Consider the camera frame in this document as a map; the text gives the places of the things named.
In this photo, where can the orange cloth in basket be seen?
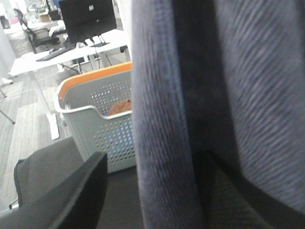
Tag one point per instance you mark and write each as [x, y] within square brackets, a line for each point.
[120, 107]

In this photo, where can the black computer monitor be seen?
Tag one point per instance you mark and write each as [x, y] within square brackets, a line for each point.
[85, 19]

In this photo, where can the grey-blue microfibre towel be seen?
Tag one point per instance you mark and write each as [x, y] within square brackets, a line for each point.
[218, 113]

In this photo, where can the black office chair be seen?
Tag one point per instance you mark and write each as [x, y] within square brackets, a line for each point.
[37, 37]

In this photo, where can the grey perforated laundry basket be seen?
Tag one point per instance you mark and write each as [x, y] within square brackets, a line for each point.
[85, 99]

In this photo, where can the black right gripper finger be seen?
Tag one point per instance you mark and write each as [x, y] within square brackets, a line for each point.
[76, 203]

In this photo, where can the white office desk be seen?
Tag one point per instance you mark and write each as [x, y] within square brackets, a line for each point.
[29, 65]

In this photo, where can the black table cloth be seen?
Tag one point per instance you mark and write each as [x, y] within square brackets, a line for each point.
[47, 167]

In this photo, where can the black keyboard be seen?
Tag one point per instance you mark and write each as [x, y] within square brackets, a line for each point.
[54, 54]

